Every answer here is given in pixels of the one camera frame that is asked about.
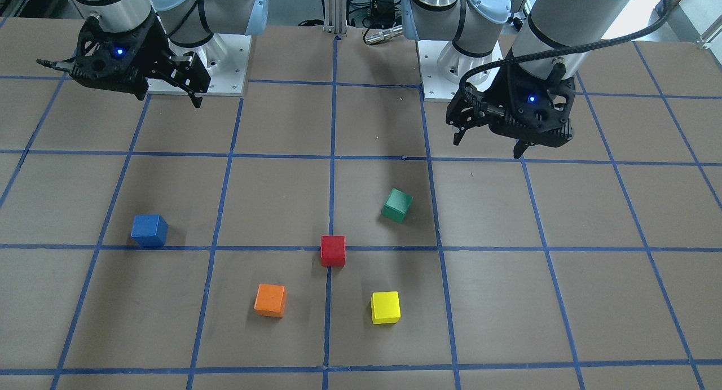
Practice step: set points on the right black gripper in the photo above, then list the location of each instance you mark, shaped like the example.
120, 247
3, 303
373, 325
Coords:
159, 56

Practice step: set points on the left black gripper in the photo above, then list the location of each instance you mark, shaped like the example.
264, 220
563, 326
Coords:
469, 109

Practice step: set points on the red wooden block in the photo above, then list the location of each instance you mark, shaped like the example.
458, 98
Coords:
333, 251

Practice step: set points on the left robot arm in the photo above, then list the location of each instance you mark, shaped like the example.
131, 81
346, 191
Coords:
554, 31

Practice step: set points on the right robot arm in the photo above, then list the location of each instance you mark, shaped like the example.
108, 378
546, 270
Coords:
186, 23

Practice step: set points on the green wooden block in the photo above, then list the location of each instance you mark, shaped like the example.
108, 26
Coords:
396, 205

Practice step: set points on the blue wooden block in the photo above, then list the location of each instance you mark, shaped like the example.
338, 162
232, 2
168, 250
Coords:
149, 230

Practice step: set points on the yellow wooden block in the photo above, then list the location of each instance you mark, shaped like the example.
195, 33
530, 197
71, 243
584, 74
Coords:
385, 307

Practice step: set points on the orange wooden block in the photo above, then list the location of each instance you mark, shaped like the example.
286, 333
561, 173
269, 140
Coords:
271, 300

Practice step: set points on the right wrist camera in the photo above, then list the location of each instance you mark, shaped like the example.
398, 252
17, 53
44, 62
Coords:
105, 60

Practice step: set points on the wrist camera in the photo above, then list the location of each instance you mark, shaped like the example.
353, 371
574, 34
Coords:
551, 103
105, 60

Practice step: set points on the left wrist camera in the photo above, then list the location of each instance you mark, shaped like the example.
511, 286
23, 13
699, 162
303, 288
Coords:
551, 103

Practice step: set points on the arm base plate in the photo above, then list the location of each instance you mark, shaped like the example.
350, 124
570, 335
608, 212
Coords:
442, 66
226, 57

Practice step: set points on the aluminium frame post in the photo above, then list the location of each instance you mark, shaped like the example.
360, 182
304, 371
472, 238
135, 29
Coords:
335, 17

